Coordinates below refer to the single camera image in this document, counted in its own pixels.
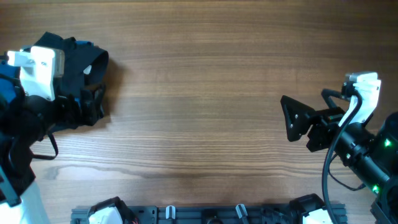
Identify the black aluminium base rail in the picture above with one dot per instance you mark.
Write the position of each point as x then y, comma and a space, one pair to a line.
265, 214

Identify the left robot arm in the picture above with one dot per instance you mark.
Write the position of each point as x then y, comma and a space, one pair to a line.
28, 123

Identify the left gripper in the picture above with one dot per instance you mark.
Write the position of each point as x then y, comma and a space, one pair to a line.
91, 108

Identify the black polo shirt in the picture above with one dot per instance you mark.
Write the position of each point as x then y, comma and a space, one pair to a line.
85, 64

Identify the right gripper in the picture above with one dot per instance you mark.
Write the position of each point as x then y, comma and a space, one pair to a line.
324, 119

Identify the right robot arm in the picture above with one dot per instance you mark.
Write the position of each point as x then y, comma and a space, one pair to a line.
372, 157

